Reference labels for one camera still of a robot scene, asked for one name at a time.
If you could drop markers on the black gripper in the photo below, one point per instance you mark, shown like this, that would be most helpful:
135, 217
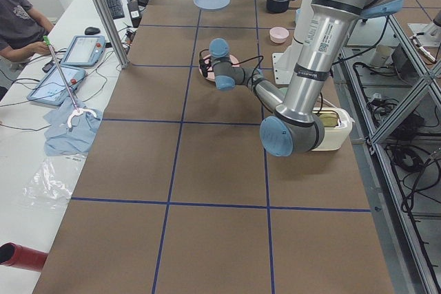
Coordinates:
211, 73

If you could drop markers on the teach pendant tablet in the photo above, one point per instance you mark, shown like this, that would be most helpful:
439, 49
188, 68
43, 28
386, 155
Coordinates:
51, 89
84, 50

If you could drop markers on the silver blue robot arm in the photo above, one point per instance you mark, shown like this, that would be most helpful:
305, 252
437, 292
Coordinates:
293, 126

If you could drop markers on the pink plate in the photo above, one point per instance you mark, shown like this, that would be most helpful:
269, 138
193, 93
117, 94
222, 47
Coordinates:
234, 61

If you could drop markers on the black computer mouse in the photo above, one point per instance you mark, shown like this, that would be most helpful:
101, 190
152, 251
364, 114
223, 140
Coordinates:
91, 31

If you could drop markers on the blue plate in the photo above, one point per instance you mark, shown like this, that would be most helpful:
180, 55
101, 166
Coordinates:
211, 5

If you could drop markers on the pink bowl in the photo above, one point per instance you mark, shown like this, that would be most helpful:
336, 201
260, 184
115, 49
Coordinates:
278, 35

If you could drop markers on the reacher grabber stick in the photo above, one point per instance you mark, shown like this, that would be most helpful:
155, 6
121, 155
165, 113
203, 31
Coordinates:
78, 111

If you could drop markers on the clear plastic bag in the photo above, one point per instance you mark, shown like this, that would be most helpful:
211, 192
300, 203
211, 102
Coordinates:
53, 183

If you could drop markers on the red cylinder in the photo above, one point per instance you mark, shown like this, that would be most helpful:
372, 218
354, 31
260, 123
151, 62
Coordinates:
22, 257

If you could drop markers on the cream toaster with bread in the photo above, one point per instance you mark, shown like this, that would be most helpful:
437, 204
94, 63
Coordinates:
338, 125

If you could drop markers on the lower teach pendant tablet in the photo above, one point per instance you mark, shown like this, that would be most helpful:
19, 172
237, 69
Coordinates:
51, 89

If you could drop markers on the upper teach pendant tablet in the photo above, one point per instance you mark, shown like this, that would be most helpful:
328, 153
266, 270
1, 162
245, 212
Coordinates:
84, 50

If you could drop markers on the black keyboard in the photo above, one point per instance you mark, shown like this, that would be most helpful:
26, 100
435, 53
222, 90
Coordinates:
115, 8

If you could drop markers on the seated person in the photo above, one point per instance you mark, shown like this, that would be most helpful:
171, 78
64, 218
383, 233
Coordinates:
23, 28

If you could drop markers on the aluminium frame post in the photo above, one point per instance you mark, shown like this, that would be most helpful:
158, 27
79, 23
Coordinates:
111, 31

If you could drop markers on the blue cup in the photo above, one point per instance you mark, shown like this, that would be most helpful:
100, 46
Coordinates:
298, 14

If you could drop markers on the light blue cloth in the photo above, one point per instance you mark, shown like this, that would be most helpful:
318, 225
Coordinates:
62, 140

